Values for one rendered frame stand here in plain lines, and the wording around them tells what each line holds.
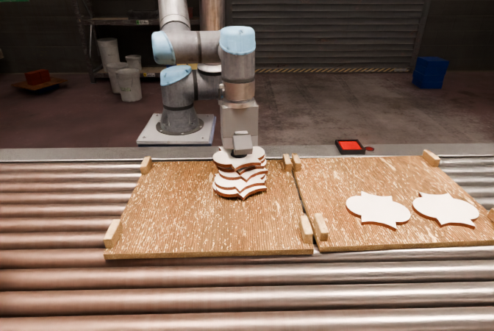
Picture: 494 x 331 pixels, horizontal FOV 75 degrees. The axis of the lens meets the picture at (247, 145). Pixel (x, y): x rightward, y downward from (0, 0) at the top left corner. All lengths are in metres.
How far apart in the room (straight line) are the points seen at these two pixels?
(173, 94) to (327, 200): 0.69
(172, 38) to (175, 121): 0.51
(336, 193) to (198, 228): 0.35
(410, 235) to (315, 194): 0.22
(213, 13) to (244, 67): 0.46
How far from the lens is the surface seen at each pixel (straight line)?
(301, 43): 5.51
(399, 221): 0.77
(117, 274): 0.68
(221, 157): 0.80
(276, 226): 0.71
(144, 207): 0.79
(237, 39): 0.69
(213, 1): 1.12
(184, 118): 1.23
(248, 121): 0.75
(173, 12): 0.85
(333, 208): 0.77
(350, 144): 1.09
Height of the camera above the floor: 1.40
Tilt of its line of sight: 27 degrees down
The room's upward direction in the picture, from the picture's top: straight up
